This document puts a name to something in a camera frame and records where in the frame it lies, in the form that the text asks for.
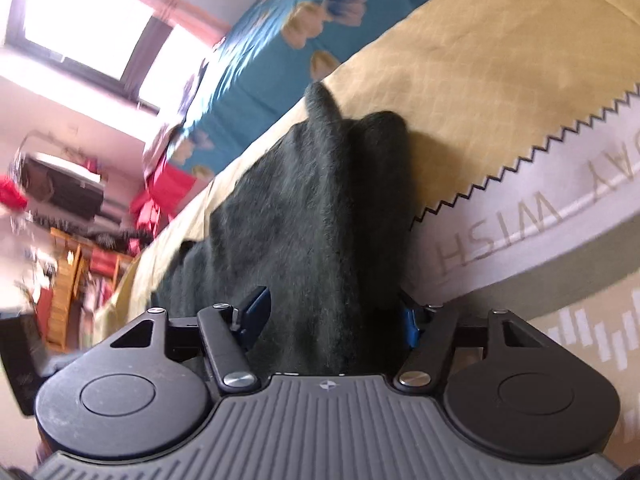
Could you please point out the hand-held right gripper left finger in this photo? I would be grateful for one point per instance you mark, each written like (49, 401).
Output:
(256, 310)

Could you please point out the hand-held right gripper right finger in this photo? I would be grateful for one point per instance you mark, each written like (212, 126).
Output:
(411, 325)

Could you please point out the dark green knit sweater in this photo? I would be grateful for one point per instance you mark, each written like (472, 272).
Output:
(310, 210)

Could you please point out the dark hanging clothes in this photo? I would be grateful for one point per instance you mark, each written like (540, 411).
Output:
(65, 187)

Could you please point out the white crumpled clothes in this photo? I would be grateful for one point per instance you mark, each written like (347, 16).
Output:
(162, 145)

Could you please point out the wooden shelf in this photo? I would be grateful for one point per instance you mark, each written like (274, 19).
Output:
(67, 285)

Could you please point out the red cloth pile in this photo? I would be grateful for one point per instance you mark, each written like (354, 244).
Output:
(12, 194)

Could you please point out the yellow beige patchwork quilt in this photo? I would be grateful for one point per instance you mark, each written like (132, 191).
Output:
(475, 85)

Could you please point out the blue floral bedsheet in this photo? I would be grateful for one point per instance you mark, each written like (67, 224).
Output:
(260, 50)

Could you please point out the window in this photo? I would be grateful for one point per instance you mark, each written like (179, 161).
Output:
(85, 15)

